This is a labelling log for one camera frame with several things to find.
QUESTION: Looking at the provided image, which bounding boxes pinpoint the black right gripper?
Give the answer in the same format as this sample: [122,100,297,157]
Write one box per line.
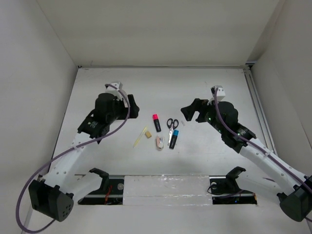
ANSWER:
[180,98,226,135]

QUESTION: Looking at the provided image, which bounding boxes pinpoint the yellow clear pen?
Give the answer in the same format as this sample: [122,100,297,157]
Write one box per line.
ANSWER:
[133,126,147,148]

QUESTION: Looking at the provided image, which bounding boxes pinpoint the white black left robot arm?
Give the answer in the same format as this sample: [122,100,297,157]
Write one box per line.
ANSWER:
[28,93,139,222]

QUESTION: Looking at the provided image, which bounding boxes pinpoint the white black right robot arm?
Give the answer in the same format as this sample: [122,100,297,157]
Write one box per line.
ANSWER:
[181,98,312,222]

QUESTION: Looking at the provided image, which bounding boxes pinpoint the blue black highlighter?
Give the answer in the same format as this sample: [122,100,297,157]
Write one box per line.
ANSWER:
[169,130,179,149]

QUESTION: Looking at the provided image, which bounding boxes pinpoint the pink black highlighter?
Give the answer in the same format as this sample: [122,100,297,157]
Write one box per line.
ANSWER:
[152,114,161,133]

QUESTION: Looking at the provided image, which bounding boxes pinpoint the pink white stapler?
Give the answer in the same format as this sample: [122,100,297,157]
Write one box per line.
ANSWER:
[156,136,165,151]

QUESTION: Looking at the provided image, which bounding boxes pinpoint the tan eraser block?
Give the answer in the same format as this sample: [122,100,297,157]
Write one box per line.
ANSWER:
[145,131,152,138]

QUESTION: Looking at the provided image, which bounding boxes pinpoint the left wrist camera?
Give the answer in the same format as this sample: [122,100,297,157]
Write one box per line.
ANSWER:
[105,81,123,96]

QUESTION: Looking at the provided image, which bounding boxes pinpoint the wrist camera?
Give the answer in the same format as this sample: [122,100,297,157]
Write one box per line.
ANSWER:
[211,85,226,102]
[105,81,123,96]

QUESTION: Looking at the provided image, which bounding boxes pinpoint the black handled scissors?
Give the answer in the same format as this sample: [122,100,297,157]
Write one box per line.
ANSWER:
[167,118,179,146]

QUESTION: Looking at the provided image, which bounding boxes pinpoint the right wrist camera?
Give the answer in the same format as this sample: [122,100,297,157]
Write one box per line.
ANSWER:
[211,85,226,102]

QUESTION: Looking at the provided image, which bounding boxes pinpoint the aluminium rail at right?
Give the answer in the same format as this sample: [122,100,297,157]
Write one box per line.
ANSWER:
[242,63,277,154]

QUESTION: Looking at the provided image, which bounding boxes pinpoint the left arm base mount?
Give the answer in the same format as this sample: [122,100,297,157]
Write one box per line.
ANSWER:
[78,168,125,205]

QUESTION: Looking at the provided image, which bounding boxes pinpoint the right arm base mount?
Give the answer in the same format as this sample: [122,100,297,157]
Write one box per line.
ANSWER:
[207,167,257,205]

